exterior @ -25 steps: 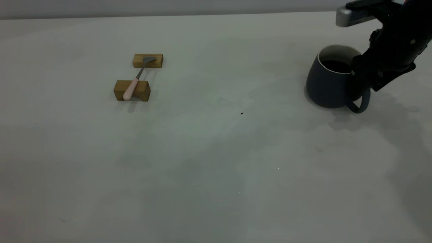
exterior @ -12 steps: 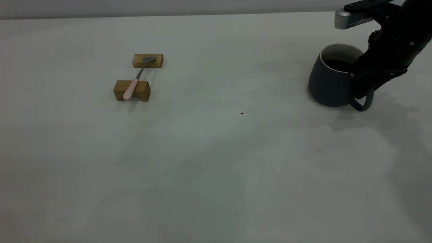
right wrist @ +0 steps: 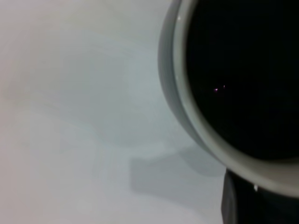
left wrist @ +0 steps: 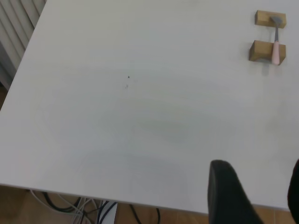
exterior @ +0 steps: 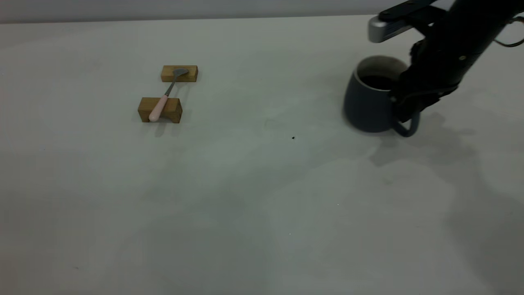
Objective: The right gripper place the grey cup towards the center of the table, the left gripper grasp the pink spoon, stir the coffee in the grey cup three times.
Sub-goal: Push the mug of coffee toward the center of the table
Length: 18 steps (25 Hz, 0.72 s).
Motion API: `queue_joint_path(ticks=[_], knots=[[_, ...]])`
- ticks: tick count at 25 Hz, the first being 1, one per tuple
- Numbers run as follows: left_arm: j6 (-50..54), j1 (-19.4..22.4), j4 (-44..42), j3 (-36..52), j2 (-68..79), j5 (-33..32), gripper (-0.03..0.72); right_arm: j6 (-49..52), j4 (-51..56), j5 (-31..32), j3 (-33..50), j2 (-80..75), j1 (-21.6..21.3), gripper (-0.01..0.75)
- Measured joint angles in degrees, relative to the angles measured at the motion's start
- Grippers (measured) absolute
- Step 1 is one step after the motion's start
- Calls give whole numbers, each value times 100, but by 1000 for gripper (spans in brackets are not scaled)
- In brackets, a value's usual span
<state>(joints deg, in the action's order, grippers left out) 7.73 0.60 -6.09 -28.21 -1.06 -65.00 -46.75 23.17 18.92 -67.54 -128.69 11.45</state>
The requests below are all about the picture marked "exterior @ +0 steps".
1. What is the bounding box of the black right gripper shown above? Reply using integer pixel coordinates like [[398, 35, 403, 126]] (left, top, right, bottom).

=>
[[390, 36, 471, 123]]

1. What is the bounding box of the dark grey ceramic mug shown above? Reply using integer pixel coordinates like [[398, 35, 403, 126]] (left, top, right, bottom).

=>
[[343, 55, 421, 138]]

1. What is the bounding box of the pink handled metal spoon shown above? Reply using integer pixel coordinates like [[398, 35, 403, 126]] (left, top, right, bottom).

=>
[[148, 68, 190, 123]]

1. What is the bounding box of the arched wooden block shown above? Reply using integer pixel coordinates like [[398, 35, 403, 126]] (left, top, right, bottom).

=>
[[138, 97, 183, 124]]

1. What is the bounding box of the flat wooden block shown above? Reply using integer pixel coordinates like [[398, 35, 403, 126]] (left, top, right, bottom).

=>
[[160, 65, 199, 83]]

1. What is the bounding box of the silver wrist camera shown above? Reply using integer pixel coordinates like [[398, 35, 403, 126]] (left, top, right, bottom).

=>
[[368, 16, 415, 44]]

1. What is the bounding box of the thin grey cable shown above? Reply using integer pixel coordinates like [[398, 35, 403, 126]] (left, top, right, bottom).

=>
[[492, 16, 524, 48]]

